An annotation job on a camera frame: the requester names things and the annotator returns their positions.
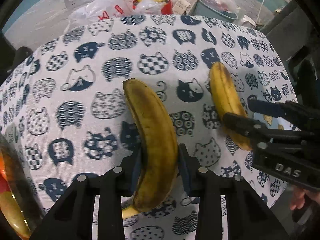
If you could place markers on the white plastic shopping bag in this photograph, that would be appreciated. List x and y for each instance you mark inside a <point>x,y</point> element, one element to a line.
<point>98,10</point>

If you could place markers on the spotted banana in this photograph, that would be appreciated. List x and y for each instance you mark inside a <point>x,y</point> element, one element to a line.
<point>226,100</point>
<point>159,147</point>

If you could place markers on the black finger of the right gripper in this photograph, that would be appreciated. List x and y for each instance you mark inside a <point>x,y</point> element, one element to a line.
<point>275,110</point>
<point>241,128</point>

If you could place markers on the large red apple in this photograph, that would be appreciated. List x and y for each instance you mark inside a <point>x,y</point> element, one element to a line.
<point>4,187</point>

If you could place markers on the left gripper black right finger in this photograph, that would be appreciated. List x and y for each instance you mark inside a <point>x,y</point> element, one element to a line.
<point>188,168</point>

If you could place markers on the blue-grey waste bin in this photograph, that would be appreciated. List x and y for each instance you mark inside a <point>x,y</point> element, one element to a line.
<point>214,9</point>

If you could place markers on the white paper box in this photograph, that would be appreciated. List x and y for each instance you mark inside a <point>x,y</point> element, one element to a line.
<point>184,7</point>

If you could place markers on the person's hand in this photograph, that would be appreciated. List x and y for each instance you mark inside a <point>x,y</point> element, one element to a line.
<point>299,195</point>

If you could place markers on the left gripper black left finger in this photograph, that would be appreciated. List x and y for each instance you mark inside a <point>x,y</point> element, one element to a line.
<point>131,166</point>

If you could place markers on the green glass leaf plate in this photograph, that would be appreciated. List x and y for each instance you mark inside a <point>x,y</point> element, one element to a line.
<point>19,186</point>

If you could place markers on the cat pattern tablecloth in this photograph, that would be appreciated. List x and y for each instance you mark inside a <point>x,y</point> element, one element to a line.
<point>64,112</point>

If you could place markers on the yellow pear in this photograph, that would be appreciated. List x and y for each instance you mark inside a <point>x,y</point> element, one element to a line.
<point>14,215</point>

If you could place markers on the red bag with items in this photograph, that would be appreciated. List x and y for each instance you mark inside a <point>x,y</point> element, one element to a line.
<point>157,7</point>

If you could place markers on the large orange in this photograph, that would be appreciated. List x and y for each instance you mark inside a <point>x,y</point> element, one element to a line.
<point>2,167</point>

